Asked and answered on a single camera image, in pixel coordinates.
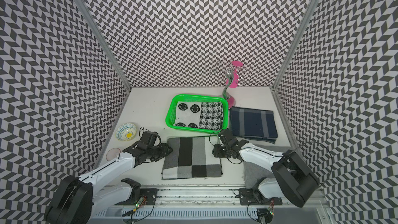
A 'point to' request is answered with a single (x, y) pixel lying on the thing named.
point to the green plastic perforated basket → (170, 114)
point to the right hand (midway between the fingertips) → (216, 155)
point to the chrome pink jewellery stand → (234, 74)
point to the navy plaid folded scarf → (253, 124)
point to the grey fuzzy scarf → (253, 174)
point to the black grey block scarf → (192, 157)
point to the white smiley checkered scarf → (207, 115)
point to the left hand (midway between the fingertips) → (169, 153)
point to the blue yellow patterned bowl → (126, 131)
